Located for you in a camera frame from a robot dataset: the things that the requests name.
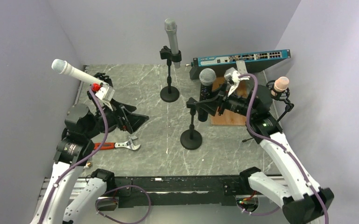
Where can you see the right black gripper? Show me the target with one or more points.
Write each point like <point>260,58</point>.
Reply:
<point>210,105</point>

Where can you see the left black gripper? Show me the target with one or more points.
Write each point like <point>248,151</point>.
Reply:
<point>135,120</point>

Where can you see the black mic stand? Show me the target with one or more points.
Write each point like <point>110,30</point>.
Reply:
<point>191,139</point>
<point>169,93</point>

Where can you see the silver grey microphone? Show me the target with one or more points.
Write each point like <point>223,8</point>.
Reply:
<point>174,52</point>

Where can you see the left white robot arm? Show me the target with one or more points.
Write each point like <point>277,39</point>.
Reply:
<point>73,153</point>

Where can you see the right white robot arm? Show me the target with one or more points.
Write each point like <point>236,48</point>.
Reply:
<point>302,200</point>

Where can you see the pink microphone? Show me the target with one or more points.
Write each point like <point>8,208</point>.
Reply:
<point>279,86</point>

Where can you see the white microphone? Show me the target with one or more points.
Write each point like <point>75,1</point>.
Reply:
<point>64,68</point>

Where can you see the wooden board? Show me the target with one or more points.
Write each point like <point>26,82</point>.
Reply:
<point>229,118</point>

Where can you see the small brass white fitting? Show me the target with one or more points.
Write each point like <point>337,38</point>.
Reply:
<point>88,165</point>

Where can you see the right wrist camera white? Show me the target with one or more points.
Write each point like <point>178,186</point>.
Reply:
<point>233,77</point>

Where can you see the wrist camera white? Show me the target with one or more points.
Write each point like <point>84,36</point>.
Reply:
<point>103,91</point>
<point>233,77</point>

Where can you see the red handled adjustable wrench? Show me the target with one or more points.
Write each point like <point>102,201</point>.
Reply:
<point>129,144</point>

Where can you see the metal bracket with tube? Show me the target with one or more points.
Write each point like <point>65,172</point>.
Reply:
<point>240,66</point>

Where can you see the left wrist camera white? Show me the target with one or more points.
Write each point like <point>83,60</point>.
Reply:
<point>103,91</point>

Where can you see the left shock mount stand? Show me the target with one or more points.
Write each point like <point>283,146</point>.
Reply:
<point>103,78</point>

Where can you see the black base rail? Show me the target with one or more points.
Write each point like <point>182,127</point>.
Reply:
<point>134,191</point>

